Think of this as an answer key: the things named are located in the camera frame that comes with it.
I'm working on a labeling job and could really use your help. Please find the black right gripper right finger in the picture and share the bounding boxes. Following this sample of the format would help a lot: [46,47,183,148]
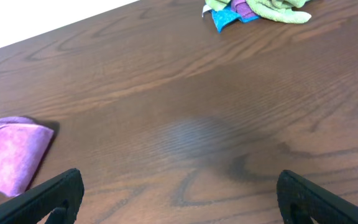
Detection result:
[277,170,358,224]

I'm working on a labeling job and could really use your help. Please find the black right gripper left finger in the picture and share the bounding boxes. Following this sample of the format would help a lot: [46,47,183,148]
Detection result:
[0,169,85,224]

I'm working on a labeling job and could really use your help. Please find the purple cloth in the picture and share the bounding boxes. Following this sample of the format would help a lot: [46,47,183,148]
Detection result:
[0,116,54,197]
[231,0,257,19]

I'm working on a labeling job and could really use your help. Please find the green cloth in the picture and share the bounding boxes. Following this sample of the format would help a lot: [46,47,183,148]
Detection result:
[202,0,311,24]

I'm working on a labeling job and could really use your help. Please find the blue cloth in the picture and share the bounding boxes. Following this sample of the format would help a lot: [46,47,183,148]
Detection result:
[211,6,259,33]

